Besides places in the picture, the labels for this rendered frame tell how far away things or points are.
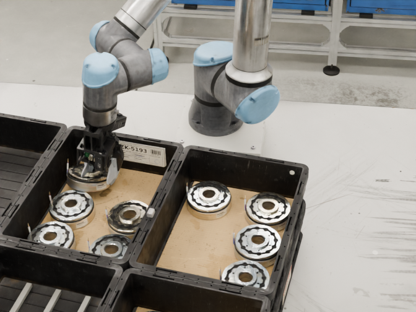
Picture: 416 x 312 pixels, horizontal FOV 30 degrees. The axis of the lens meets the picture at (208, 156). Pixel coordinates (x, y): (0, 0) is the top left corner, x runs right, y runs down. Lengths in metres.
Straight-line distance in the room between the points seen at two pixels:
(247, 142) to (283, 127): 0.24
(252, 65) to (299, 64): 1.97
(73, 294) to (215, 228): 0.35
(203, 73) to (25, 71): 2.01
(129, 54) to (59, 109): 0.73
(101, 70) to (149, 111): 0.74
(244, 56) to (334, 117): 0.56
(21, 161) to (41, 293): 0.45
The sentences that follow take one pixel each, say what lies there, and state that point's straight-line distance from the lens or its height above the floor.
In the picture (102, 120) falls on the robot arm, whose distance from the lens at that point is 1.69.
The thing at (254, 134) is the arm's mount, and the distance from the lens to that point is 2.08.
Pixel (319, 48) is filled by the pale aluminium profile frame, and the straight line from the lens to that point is 3.69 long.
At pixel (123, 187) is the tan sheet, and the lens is 1.89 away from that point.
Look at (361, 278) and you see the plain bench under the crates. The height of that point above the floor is 0.70.
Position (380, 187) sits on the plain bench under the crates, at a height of 0.70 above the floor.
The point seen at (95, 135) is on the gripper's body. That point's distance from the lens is 1.70.
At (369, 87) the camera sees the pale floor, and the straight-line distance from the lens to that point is 3.69.
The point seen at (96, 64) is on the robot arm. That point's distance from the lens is 1.63.
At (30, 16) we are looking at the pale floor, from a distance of 4.35.
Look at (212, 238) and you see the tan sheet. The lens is 1.76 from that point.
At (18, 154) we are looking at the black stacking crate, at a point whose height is 0.83.
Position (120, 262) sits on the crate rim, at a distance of 1.59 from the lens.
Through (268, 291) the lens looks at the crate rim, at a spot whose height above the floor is 0.93.
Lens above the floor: 2.10
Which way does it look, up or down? 40 degrees down
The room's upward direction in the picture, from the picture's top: 2 degrees counter-clockwise
